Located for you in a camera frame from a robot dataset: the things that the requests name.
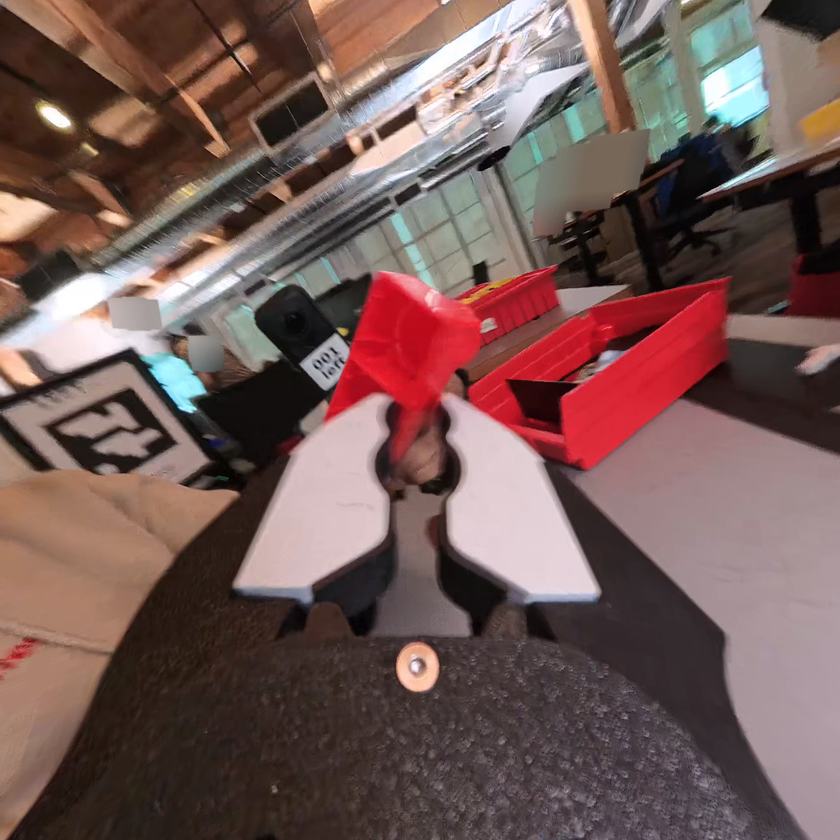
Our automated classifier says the red plastic parts bin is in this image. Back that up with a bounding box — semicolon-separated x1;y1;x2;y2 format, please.
467;277;732;470

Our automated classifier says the blue office chair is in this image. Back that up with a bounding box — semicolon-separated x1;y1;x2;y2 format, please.
656;134;736;257

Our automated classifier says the red plastic toy block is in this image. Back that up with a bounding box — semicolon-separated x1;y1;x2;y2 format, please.
325;271;483;463

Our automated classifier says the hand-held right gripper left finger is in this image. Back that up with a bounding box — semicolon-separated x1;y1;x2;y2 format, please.
231;392;396;614

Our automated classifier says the red ribbed crate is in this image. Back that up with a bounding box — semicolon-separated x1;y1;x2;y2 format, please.
455;264;560;349

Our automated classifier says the framed marker sign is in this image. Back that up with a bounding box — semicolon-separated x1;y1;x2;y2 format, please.
0;349;215;488

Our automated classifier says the black office chair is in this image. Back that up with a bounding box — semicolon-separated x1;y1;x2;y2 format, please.
197;367;329;467

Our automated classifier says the wooden desk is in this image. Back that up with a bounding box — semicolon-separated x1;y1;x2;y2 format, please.
699;141;840;257

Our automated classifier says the silver air duct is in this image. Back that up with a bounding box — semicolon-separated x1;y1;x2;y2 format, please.
98;39;592;277

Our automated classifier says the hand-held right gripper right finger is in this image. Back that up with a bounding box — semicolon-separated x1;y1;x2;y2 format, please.
436;392;601;618

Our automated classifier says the white cable with plug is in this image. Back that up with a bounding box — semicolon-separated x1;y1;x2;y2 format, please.
796;343;840;376

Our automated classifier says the wooden table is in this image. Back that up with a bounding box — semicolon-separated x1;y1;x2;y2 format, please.
462;283;634;383

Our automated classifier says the person's left hand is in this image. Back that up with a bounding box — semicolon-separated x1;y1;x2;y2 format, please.
395;423;449;490

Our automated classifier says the person's beige hoodie torso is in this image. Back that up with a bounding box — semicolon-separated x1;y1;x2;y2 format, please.
0;630;112;834

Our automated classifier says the yellow bin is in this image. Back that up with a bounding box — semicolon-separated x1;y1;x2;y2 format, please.
797;108;840;142

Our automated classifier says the person's left forearm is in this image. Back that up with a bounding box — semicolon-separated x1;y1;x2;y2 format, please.
0;469;240;657

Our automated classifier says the wooden post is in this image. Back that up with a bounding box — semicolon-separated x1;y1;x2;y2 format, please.
567;0;639;135

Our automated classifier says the ceiling air vent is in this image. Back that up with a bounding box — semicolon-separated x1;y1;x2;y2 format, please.
248;73;342;155

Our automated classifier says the red fabric bag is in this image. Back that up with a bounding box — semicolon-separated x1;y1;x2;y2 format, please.
787;252;840;317

